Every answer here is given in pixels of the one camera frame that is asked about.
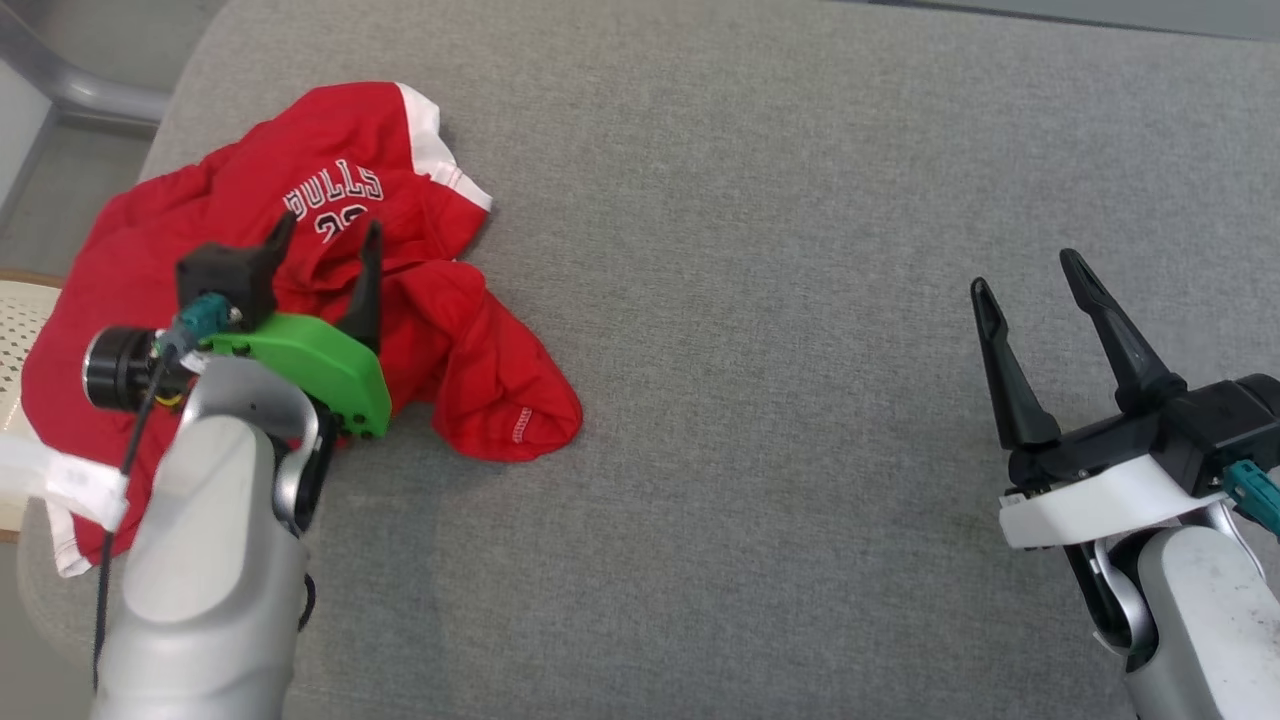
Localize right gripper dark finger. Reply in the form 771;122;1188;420
1059;248;1187;414
970;277;1062;450

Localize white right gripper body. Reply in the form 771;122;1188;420
998;404;1230;550

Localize teal right camera connector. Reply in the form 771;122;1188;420
1222;460;1280;541

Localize grey curved metal frame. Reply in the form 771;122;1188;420
0;0;173;233

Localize teal camera connector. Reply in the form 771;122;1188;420
158;292;244;363
1222;460;1280;541

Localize red shorts with white stripe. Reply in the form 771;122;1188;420
20;82;584;579

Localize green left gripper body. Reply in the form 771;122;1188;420
198;312;394;439

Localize teal left camera connector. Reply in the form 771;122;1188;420
158;292;244;363

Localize cream perforated laundry basket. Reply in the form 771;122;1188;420
0;280;66;531

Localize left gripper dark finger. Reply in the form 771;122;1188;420
261;211;298;277
337;220;386;354

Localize grey fabric sofa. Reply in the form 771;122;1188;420
18;0;1280;720

